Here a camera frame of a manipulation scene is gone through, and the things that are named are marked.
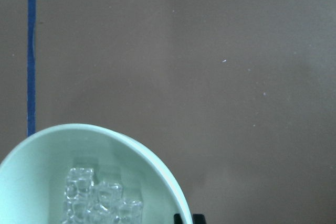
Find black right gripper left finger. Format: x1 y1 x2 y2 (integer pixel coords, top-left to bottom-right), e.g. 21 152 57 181
174 214 183 224

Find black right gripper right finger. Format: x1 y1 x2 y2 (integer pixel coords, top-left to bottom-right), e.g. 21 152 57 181
192 214 207 224

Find green bowl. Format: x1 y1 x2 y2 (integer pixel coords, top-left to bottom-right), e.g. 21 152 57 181
1 124 192 223

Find clear ice cubes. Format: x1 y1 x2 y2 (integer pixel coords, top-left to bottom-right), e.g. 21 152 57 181
61 167 143 223

